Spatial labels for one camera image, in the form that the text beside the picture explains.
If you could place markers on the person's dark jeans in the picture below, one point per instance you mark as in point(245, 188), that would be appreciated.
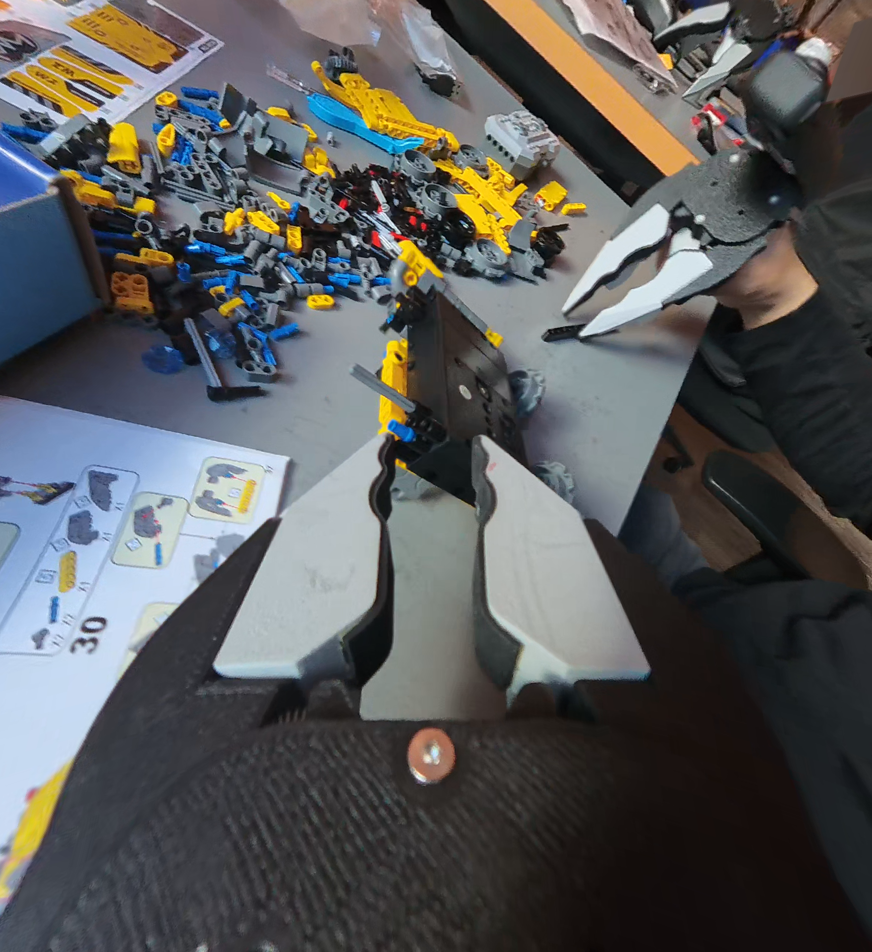
point(659, 535)

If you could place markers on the pile of yellow beams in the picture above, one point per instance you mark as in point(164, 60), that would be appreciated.
point(480, 193)

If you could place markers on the black long holed beam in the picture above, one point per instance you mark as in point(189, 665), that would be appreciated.
point(563, 333)

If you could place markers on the clear plastic bag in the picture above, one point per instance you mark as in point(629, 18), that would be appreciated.
point(376, 30)

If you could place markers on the blue cardboard box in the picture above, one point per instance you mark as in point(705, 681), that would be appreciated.
point(12, 282)

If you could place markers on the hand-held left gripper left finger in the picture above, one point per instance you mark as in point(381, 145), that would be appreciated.
point(309, 587)

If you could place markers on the grey motor block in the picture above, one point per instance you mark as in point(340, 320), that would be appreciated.
point(521, 137)

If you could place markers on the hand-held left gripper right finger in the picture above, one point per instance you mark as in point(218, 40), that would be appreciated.
point(562, 595)

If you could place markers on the clear tube piece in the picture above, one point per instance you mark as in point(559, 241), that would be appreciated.
point(287, 78)

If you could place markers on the person's right forearm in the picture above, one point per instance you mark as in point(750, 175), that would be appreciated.
point(815, 387)

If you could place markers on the wooden table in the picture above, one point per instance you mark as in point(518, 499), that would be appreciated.
point(592, 74)

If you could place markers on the pile of small building pieces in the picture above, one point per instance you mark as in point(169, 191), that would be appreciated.
point(257, 245)

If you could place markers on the dark curved panel piece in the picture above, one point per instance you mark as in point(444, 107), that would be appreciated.
point(272, 137)

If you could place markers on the person's right hand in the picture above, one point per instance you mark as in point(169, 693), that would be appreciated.
point(763, 282)

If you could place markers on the grey axle with black connector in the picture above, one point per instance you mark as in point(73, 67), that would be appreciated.
point(213, 364)

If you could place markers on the grey desk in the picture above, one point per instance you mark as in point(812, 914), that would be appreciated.
point(614, 387)

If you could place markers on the blue translucent disc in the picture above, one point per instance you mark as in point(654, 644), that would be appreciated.
point(162, 358)

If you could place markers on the instruction booklet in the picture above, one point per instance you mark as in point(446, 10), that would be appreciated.
point(108, 535)

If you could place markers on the yellow sticker sheet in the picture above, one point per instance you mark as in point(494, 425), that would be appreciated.
point(71, 59)

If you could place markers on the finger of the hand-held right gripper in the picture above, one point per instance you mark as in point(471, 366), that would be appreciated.
point(659, 294)
point(622, 253)

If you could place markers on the yellow toy vehicle model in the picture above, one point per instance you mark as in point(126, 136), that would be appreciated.
point(465, 349)

